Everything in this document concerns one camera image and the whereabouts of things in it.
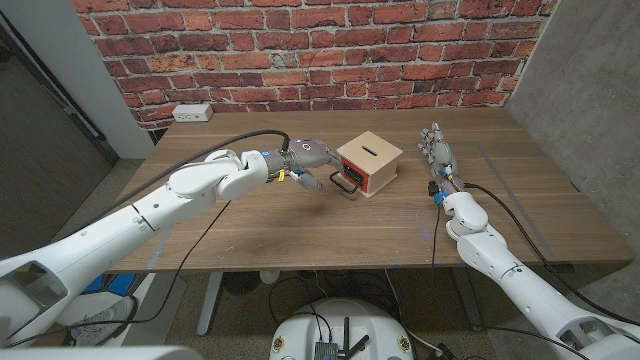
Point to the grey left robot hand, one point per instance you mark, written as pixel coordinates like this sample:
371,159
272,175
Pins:
310,152

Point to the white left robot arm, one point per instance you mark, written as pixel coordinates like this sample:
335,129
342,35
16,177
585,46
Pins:
150,210

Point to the white table leg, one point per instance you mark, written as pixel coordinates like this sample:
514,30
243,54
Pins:
210,300

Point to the white power outlet box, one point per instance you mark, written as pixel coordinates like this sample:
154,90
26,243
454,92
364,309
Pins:
192,113

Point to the blue floor item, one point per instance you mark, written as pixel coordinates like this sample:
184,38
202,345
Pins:
112,284

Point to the brick wall print backdrop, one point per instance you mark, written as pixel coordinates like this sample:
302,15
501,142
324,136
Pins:
320,50

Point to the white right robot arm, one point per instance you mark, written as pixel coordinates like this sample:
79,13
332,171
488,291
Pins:
500,260

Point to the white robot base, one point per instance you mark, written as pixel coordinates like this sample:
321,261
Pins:
300,330

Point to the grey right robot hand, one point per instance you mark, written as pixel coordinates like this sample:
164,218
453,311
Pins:
442,157

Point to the black antenna box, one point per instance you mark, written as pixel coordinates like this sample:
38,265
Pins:
325,350

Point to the wooden box with slot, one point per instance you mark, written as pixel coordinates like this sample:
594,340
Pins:
372,150

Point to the grey table leg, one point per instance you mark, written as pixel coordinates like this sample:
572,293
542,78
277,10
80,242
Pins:
467,300

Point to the grey sneaker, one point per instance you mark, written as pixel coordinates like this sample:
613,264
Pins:
102,320

